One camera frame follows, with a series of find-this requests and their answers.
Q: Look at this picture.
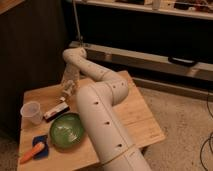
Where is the green ceramic bowl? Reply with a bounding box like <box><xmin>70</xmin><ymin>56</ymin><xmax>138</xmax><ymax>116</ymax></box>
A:
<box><xmin>49</xmin><ymin>113</ymin><xmax>85</xmax><ymax>149</ymax></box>

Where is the small clear bottle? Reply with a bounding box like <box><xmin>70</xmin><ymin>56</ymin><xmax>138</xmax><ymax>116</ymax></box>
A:
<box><xmin>60</xmin><ymin>80</ymin><xmax>76</xmax><ymax>102</ymax></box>

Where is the clear plastic cup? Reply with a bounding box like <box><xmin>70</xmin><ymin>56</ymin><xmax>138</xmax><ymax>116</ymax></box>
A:
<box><xmin>20</xmin><ymin>101</ymin><xmax>43</xmax><ymax>125</ymax></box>

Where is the long metal case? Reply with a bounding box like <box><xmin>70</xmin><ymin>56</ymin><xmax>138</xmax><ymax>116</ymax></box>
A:
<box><xmin>68</xmin><ymin>41</ymin><xmax>213</xmax><ymax>83</ymax></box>

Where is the black cable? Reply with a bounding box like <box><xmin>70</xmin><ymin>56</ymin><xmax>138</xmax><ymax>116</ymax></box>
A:
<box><xmin>199</xmin><ymin>89</ymin><xmax>213</xmax><ymax>171</ymax></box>

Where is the orange carrot toy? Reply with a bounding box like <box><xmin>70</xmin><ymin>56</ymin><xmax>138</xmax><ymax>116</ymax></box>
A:
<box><xmin>19</xmin><ymin>142</ymin><xmax>45</xmax><ymax>164</ymax></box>

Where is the black case handle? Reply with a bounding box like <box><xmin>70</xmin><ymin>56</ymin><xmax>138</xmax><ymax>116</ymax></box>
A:
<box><xmin>168</xmin><ymin>57</ymin><xmax>198</xmax><ymax>67</ymax></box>

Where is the metal pole stand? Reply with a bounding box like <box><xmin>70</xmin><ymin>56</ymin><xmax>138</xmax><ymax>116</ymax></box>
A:
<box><xmin>72</xmin><ymin>0</ymin><xmax>83</xmax><ymax>46</ymax></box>

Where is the blue sponge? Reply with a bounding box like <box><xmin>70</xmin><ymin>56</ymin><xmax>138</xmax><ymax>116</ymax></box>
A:
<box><xmin>32</xmin><ymin>135</ymin><xmax>49</xmax><ymax>160</ymax></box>

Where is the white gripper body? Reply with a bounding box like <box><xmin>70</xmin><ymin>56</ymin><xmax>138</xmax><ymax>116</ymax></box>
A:
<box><xmin>61</xmin><ymin>64</ymin><xmax>80</xmax><ymax>89</ymax></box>

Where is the wooden table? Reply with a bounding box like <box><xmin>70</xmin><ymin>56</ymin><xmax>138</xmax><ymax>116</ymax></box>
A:
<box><xmin>17</xmin><ymin>71</ymin><xmax>165</xmax><ymax>171</ymax></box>

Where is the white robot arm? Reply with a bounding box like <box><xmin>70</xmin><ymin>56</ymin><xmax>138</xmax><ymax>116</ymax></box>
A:
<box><xmin>63</xmin><ymin>47</ymin><xmax>152</xmax><ymax>171</ymax></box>

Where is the white and red box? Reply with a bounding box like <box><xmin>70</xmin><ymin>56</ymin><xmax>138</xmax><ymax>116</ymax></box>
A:
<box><xmin>44</xmin><ymin>102</ymin><xmax>69</xmax><ymax>122</ymax></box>

